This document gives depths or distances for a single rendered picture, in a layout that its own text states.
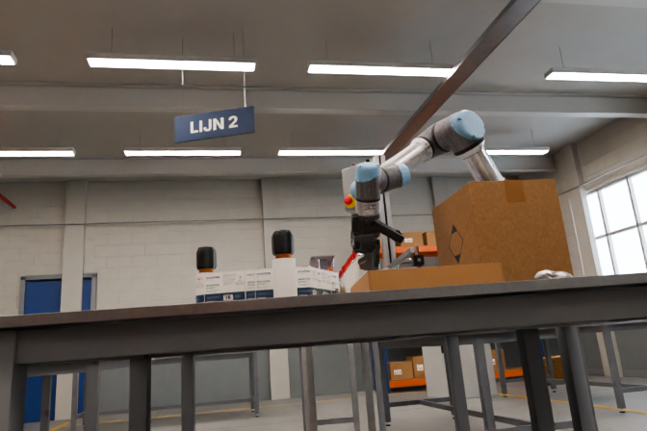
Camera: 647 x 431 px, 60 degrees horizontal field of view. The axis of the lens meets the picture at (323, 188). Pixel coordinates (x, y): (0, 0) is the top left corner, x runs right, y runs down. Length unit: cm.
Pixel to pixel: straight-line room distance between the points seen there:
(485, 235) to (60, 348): 98
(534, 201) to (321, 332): 73
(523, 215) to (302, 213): 866
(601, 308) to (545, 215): 41
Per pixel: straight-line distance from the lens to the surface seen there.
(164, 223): 991
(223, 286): 235
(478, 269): 112
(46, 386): 469
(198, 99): 666
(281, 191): 1011
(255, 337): 107
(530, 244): 152
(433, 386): 803
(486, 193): 150
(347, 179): 242
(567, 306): 119
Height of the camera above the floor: 74
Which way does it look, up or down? 16 degrees up
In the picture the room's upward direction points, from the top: 4 degrees counter-clockwise
